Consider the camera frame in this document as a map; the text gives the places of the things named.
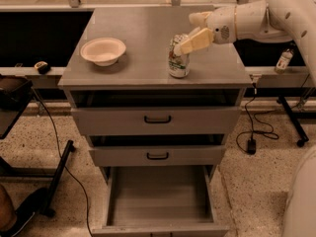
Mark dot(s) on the black shoe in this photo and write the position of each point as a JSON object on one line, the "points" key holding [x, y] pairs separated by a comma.
{"points": [[13, 220]]}

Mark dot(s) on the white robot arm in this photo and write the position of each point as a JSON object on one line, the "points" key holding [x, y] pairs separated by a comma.
{"points": [[270, 20]]}

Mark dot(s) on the small clear bottle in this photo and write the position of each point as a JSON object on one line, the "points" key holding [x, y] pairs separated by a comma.
{"points": [[284, 60]]}

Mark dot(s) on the grey bottom drawer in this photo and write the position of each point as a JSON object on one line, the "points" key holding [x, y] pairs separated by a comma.
{"points": [[159, 201]]}

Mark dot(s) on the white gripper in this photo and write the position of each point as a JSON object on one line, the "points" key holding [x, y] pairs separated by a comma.
{"points": [[221, 26]]}

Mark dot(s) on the small black yellow device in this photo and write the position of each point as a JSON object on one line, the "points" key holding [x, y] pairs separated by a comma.
{"points": [[42, 67]]}

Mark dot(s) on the black wheeled stand leg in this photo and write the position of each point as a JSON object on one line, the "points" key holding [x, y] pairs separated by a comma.
{"points": [[303, 138]]}

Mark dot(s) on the grey top drawer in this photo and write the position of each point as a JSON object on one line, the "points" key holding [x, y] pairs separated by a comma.
{"points": [[155, 112]]}

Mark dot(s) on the grey middle drawer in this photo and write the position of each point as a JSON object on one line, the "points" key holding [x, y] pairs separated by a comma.
{"points": [[156, 150]]}

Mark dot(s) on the silver green 7up can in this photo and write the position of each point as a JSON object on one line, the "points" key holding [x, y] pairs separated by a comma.
{"points": [[178, 64]]}

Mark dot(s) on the grey drawer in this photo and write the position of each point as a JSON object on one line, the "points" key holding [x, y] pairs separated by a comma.
{"points": [[155, 112], [156, 150], [159, 201]]}

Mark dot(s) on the white paper bowl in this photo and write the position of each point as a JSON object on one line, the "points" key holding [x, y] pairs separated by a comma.
{"points": [[103, 51]]}

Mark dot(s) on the grey drawer cabinet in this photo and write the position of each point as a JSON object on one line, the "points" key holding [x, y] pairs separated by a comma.
{"points": [[146, 32]]}

